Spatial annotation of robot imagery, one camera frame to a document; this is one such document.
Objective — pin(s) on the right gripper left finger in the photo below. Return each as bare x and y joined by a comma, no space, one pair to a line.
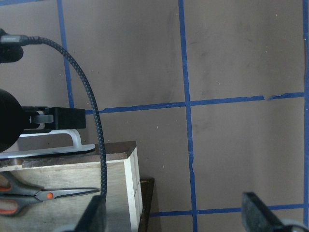
94,217

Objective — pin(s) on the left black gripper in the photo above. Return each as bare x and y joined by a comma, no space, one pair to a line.
16,120

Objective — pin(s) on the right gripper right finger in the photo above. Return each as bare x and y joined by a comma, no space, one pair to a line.
256,216

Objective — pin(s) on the wooden drawer with white handle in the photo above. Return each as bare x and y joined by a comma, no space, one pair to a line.
51,169

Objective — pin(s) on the grey orange scissors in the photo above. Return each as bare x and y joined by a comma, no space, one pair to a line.
23,195

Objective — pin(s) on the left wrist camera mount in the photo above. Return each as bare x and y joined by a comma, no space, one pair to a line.
10,49

